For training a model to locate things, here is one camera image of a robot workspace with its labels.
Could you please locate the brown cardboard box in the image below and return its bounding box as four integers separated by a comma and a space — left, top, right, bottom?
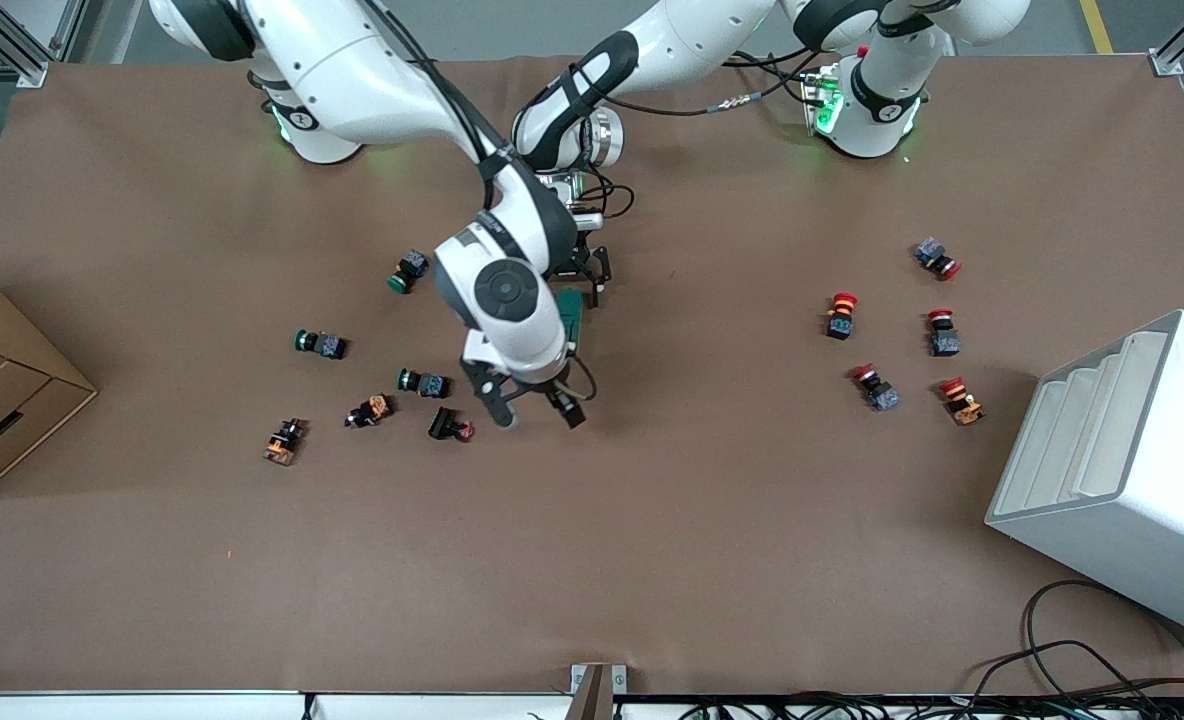
0, 265, 99, 501

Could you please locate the white stepped plastic rack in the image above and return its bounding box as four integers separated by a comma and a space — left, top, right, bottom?
984, 309, 1184, 646

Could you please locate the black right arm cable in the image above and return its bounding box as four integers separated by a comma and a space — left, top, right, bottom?
357, 0, 513, 186

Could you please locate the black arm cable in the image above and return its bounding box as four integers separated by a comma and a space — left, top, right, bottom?
602, 60, 825, 117
357, 0, 513, 186

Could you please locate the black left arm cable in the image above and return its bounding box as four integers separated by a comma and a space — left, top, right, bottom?
602, 60, 825, 117

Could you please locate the black orange selector switch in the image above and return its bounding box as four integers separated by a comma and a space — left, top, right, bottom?
345, 394, 394, 429
263, 418, 308, 467

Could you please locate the black base cable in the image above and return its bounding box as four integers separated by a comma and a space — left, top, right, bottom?
722, 45, 815, 101

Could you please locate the metal table edge bracket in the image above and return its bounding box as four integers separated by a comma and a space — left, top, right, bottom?
570, 663, 628, 720

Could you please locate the black looped cable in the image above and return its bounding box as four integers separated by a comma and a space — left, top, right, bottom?
1024, 580, 1184, 701

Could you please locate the white table edge rail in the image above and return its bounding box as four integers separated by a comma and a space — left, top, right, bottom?
0, 690, 573, 720

